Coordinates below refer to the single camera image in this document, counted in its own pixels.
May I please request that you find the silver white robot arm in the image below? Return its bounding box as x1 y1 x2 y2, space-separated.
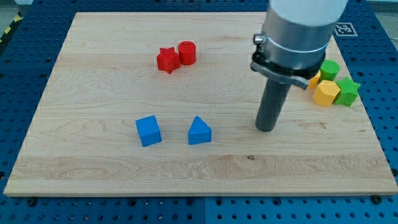
251 0 348 90

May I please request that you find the yellow block behind arm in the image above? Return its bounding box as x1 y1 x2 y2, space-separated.
308 71 321 89

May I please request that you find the blue triangular prism block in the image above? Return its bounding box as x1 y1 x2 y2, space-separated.
188 116 212 145

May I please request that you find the blue cube block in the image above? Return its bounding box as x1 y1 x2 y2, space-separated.
135 116 162 147

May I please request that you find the red star block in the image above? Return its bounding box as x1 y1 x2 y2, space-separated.
157 47 180 74

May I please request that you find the red cylinder block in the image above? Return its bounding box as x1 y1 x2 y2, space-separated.
178 41 197 65

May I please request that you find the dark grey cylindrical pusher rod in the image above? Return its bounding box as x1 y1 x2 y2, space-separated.
255 80 290 132

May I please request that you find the yellow hexagon block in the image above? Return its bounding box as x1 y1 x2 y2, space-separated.
312 80 340 107

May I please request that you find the green cylinder block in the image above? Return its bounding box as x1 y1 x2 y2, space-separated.
320 60 340 81

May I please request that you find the green star block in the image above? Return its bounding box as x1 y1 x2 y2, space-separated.
334 77 361 107

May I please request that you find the white fiducial marker tag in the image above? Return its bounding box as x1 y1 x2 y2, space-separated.
335 22 358 37

